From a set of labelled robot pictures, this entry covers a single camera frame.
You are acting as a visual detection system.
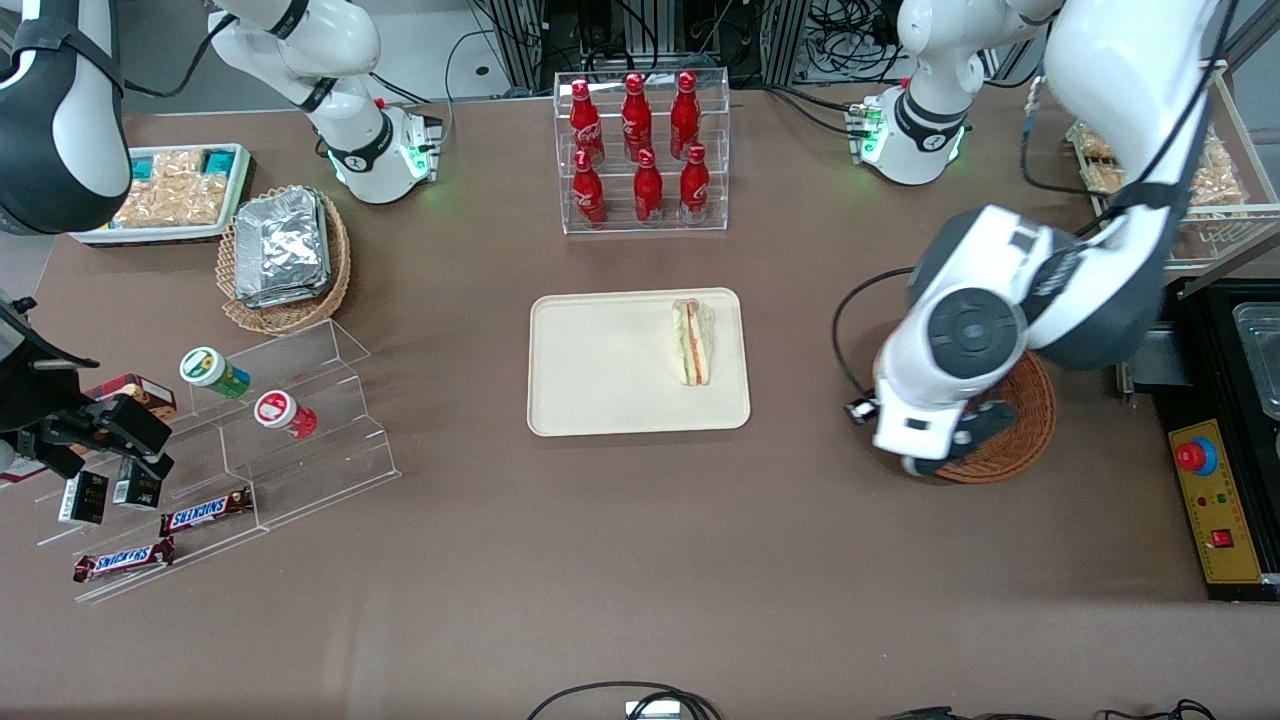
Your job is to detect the triangular sandwich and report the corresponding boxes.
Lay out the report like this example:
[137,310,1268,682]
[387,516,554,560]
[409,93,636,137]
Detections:
[671,297,718,388]

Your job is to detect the dark brown round wicker basket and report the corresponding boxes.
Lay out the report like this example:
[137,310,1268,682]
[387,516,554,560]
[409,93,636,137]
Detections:
[871,345,1059,486]

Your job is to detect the white rectangular snack tray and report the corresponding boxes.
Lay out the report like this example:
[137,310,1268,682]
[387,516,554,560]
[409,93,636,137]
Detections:
[68,142,257,247]

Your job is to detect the light tan wicker basket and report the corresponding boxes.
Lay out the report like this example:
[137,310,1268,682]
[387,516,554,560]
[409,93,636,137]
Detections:
[216,184,353,337]

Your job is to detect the cream plastic tray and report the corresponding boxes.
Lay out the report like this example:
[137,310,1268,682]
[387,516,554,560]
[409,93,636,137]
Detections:
[527,287,752,438]

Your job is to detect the small black carton box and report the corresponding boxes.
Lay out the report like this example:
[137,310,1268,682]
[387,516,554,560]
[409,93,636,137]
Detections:
[57,470,110,527]
[112,462,165,511]

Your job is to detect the red brown chocolate box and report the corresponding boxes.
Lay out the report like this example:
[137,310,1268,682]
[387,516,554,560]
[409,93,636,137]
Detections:
[85,373,179,421]

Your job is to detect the Snickers chocolate bar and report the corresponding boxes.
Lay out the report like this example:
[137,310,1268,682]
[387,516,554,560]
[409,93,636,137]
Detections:
[72,537,177,584]
[160,487,255,537]

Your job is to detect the green can with white lid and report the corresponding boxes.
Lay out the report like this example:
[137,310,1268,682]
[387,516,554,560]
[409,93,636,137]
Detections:
[179,346,252,400]

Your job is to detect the red can with white lid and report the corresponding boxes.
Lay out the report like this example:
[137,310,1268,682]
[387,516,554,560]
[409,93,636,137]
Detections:
[253,389,319,441]

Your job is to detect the black machine housing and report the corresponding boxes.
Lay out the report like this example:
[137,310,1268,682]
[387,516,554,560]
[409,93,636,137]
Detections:
[1115,278,1280,603]

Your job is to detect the clear acrylic stepped stand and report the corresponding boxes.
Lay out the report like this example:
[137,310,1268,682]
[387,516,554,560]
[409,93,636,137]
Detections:
[35,318,402,606]

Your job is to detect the yellow control panel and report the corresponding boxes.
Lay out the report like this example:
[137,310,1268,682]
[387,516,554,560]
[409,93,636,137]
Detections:
[1167,419,1264,585]

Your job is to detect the clear teal snack pack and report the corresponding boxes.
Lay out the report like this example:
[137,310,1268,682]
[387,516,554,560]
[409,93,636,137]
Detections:
[172,146,239,227]
[112,148,181,231]

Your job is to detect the clear steel pan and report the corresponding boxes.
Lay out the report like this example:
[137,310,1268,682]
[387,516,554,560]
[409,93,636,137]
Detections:
[1231,301,1280,423]

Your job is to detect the clear bag of crackers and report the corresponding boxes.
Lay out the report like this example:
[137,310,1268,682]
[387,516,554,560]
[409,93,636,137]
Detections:
[1188,128,1249,209]
[1068,118,1126,195]

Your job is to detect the silver foil package stack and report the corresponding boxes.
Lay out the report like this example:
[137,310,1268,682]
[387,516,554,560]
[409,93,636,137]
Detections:
[233,187,334,310]

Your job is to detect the red cola bottle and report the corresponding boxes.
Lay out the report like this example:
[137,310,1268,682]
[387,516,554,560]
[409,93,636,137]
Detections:
[571,150,608,227]
[669,70,702,159]
[621,72,654,161]
[569,79,606,167]
[633,148,665,225]
[679,143,712,224]

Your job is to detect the brown table cover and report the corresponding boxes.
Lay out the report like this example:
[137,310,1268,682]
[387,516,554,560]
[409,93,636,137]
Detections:
[0,82,1280,720]

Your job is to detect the clear acrylic bottle rack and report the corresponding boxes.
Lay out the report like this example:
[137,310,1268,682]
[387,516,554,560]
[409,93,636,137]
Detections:
[554,67,732,236]

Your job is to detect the black equipment rack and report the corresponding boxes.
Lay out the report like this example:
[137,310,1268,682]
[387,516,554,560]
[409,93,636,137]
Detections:
[500,0,801,91]

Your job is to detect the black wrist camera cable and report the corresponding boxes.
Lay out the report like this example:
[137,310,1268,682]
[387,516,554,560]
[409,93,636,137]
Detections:
[831,266,913,407]

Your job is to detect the white wire basket rack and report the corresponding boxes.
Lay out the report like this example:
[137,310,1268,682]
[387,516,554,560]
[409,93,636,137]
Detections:
[1064,60,1280,273]

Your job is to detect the black cable bundle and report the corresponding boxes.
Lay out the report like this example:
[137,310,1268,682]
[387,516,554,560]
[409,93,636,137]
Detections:
[800,0,907,87]

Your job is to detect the long black hub cable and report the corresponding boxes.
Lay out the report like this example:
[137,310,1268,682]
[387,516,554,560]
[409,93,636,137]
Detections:
[524,681,724,720]

